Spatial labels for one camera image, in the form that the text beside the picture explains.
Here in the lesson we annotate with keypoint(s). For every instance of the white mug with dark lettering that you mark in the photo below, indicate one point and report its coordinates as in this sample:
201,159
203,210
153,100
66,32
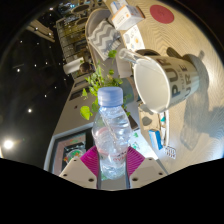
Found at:
156,85

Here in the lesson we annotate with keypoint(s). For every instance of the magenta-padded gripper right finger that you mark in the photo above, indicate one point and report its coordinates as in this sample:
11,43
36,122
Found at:
147,171

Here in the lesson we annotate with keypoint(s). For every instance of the group of ceiling lights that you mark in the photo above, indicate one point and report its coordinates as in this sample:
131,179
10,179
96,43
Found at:
8,144

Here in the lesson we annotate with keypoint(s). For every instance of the white box with blue print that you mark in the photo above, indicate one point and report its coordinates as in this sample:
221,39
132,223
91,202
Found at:
118,6

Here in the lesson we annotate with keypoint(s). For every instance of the person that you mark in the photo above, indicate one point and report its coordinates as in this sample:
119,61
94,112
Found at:
86,68

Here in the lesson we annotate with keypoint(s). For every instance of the flat round red coaster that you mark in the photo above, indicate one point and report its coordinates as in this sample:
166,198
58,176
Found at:
162,14

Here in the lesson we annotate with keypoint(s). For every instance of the green potted plant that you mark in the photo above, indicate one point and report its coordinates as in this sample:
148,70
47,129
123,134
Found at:
98,80

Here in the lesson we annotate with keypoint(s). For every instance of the window with festive decorations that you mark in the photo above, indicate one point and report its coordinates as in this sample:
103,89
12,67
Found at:
70,151

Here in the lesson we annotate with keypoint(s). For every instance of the small blue box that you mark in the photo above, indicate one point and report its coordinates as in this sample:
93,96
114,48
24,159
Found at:
155,140

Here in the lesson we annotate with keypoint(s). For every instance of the grey white chevron cushion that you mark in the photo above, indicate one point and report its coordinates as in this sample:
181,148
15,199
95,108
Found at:
104,40

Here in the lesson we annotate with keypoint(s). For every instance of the grey curved sofa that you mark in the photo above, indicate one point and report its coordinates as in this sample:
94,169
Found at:
95,18

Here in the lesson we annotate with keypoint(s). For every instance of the clear bottle with blue cap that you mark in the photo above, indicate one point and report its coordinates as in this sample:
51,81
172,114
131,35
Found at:
111,133

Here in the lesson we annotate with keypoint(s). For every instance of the pill blister pack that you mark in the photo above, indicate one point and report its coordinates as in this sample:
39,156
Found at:
170,152

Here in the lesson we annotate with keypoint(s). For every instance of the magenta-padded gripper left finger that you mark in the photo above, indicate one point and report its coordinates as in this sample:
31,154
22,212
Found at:
76,171

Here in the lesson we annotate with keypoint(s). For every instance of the white tube with teal cap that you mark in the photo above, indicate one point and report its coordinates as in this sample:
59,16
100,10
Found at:
164,130

